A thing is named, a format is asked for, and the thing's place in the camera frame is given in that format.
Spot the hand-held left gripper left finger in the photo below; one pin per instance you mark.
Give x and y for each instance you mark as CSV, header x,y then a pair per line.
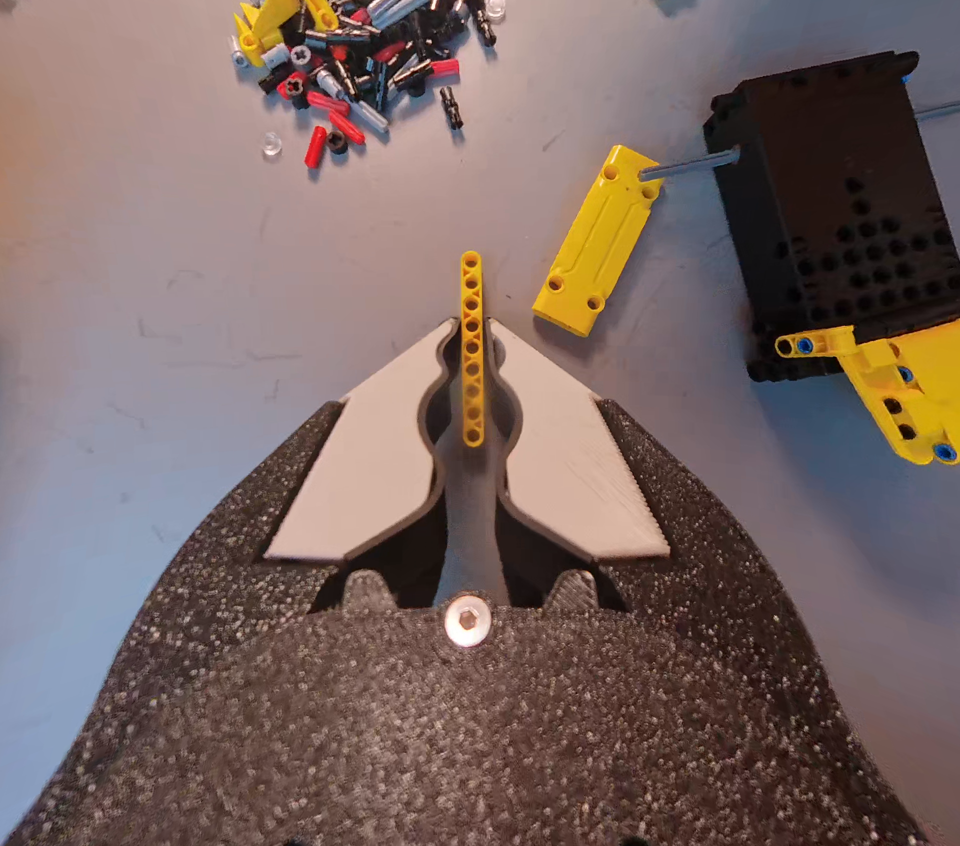
x,y
360,471

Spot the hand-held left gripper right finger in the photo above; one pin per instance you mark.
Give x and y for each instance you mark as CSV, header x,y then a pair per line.
x,y
577,471

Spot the long yellow building beam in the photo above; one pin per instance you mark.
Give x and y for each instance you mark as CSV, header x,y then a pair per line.
x,y
472,373

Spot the pile of small building parts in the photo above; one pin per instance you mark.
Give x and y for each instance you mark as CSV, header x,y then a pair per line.
x,y
367,13

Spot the grey desk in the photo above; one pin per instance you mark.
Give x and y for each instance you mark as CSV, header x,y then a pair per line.
x,y
150,261

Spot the yellow building panel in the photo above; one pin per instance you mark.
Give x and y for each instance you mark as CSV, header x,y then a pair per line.
x,y
600,238

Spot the thin grey axle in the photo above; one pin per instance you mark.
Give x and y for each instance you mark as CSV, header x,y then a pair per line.
x,y
690,165

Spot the clear round stud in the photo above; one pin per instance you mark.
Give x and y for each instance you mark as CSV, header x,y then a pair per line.
x,y
271,143

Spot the yellow black toy robot body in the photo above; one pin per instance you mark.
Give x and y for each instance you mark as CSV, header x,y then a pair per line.
x,y
840,186

